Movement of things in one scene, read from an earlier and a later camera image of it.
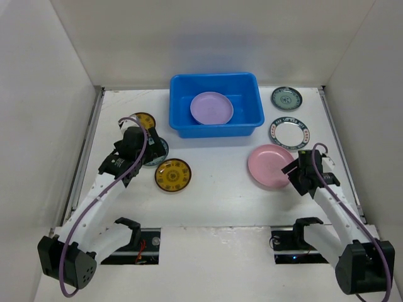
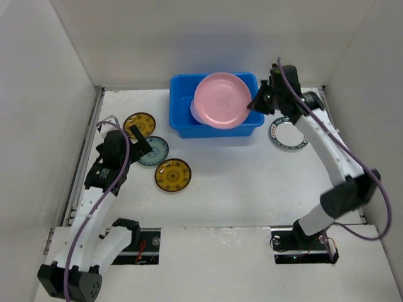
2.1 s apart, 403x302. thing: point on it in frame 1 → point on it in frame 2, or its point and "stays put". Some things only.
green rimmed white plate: x=289 y=133 stays put
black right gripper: x=291 y=172 → x=266 y=98
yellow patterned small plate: x=172 y=175 stays put
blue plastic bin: x=215 y=105 stays put
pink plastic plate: x=265 y=165 → x=221 y=100
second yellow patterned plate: x=145 y=119 stays put
